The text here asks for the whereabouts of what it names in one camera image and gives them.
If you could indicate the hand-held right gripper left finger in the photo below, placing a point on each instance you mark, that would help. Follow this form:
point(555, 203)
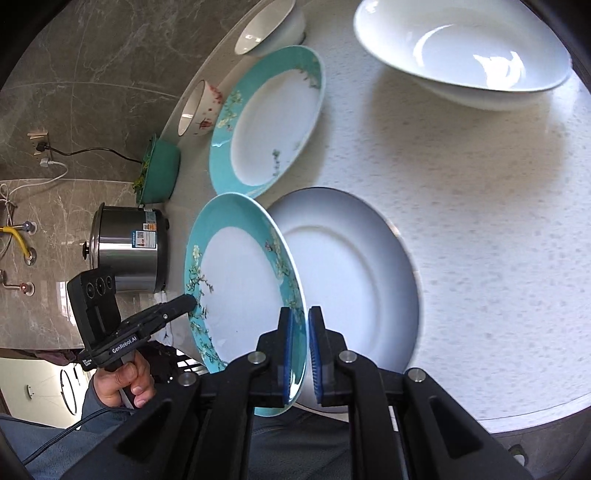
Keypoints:
point(286, 350)

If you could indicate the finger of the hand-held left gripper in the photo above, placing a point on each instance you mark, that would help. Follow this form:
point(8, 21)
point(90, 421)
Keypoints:
point(161, 314)

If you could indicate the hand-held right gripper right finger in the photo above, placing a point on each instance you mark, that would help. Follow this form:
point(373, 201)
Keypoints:
point(316, 355)

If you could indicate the teal floral plate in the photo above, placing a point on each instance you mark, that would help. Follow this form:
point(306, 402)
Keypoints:
point(272, 124)
point(235, 286)

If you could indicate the white plate with dark rim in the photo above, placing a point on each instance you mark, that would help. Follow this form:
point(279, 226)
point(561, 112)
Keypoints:
point(351, 277)

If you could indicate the large white bowl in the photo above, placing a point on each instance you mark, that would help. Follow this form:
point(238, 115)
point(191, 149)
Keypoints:
point(461, 50)

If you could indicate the person's left forearm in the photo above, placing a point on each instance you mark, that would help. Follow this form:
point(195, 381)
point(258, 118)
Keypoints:
point(64, 450)

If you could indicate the person's left hand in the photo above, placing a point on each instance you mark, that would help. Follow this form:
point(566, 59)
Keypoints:
point(138, 378)

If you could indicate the stainless steel cooker pot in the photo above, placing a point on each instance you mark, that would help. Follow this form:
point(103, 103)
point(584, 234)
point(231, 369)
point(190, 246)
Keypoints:
point(129, 249)

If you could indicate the copper pipe fitting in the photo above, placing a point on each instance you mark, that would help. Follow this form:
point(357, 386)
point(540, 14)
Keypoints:
point(23, 288)

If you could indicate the grey trousers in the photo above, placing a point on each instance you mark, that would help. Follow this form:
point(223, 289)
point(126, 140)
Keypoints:
point(300, 443)

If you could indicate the green vegetables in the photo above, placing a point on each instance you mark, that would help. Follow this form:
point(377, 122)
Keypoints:
point(144, 177)

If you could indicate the teal bowl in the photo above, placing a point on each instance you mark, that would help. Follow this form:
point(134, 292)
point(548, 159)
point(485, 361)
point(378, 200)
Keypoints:
point(164, 170)

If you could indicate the white bowl with red print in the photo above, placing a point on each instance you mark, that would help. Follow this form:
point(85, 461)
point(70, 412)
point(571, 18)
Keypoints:
point(203, 108)

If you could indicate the small white bowl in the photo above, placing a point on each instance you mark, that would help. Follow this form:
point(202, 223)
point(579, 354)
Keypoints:
point(272, 23)

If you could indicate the wall socket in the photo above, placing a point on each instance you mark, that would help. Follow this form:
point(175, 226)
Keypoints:
point(37, 138)

